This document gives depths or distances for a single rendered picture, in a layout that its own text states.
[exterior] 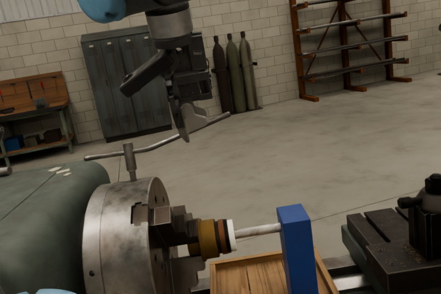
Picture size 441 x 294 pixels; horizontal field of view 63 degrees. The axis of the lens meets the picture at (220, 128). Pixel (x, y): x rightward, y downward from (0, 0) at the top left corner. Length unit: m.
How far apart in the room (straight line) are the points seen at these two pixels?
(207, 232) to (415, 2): 9.23
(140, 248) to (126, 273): 0.05
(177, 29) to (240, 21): 7.09
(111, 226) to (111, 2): 0.42
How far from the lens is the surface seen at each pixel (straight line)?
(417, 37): 9.84
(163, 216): 0.74
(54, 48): 7.46
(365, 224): 1.07
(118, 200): 0.77
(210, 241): 0.81
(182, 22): 0.62
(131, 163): 0.82
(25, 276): 0.66
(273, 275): 1.04
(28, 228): 0.72
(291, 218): 0.82
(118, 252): 0.72
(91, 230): 0.75
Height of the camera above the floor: 1.50
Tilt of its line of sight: 14 degrees down
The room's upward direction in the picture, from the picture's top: 9 degrees counter-clockwise
